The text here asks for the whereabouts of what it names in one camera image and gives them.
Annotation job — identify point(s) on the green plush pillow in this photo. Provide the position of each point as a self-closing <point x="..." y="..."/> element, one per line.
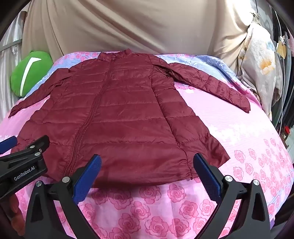
<point x="32" y="73"/>

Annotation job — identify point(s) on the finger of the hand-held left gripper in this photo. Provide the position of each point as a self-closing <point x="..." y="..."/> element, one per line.
<point x="38" y="144"/>
<point x="8" y="143"/>

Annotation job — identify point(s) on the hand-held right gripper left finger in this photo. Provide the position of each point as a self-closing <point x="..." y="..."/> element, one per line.
<point x="88" y="177"/>

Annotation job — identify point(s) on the cream floral pillow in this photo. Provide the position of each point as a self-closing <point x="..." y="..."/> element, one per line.
<point x="259" y="66"/>

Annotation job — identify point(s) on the white sheer curtain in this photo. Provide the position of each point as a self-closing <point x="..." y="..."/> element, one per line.
<point x="11" y="46"/>

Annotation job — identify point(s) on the pink floral bed sheet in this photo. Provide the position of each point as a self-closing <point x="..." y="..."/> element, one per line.
<point x="229" y="128"/>

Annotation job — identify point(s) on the maroon quilted down jacket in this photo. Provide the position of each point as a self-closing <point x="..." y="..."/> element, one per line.
<point x="128" y="115"/>

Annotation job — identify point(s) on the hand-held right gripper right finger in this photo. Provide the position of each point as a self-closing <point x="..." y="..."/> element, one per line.
<point x="207" y="177"/>

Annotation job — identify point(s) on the dark clothes rack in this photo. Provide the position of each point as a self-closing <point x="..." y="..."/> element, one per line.
<point x="284" y="92"/>

